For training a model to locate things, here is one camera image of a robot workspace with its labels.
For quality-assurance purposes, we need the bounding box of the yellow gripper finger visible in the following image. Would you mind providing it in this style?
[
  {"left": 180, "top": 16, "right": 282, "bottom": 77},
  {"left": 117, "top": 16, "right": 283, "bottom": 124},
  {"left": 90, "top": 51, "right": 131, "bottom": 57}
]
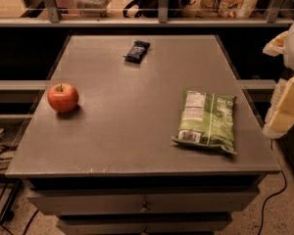
[
  {"left": 263, "top": 31, "right": 288, "bottom": 57},
  {"left": 263, "top": 76, "right": 294, "bottom": 139}
]

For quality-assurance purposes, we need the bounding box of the red apple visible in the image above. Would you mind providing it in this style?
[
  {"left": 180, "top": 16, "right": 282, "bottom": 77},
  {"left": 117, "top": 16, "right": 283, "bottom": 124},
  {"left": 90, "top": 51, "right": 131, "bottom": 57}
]
[{"left": 47, "top": 83, "right": 79, "bottom": 113}]

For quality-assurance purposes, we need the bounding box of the green chip bag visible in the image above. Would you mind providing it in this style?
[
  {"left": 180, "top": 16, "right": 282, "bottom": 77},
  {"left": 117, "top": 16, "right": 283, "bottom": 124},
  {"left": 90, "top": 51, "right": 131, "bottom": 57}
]
[{"left": 171, "top": 90, "right": 236, "bottom": 155}]

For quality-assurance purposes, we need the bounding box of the black bag on shelf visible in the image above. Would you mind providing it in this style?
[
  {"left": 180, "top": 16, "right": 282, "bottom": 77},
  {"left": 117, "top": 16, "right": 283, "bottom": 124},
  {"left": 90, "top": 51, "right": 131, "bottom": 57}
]
[{"left": 122, "top": 0, "right": 195, "bottom": 18}]

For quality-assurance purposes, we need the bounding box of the dark blue snack bar wrapper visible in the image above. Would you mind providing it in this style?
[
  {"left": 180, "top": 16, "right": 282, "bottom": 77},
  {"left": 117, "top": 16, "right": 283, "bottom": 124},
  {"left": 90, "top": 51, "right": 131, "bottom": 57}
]
[{"left": 124, "top": 40, "right": 150, "bottom": 64}]

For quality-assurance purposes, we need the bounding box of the grey drawer cabinet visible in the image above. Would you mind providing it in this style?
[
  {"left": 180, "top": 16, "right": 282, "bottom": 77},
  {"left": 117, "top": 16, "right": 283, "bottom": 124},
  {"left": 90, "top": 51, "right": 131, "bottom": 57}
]
[{"left": 7, "top": 35, "right": 280, "bottom": 235}]

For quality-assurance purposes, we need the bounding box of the clear plastic container on shelf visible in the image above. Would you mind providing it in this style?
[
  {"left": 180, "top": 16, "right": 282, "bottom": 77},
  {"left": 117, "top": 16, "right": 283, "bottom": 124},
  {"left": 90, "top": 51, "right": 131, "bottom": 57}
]
[{"left": 74, "top": 0, "right": 111, "bottom": 18}]

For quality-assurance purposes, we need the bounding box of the black cable right floor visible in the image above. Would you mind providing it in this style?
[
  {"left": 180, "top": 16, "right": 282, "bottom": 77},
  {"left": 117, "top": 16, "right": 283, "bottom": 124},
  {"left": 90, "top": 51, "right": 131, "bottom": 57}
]
[{"left": 257, "top": 139, "right": 288, "bottom": 235}]

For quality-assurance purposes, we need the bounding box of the metal shelf rail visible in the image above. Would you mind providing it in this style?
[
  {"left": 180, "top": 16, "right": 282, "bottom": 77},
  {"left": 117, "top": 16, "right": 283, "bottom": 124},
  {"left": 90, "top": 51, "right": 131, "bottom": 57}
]
[{"left": 0, "top": 0, "right": 294, "bottom": 27}]

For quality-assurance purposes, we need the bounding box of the black cables left floor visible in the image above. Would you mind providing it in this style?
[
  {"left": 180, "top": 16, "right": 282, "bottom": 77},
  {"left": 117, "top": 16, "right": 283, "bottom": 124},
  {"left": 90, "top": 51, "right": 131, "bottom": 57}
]
[{"left": 0, "top": 120, "right": 40, "bottom": 235}]

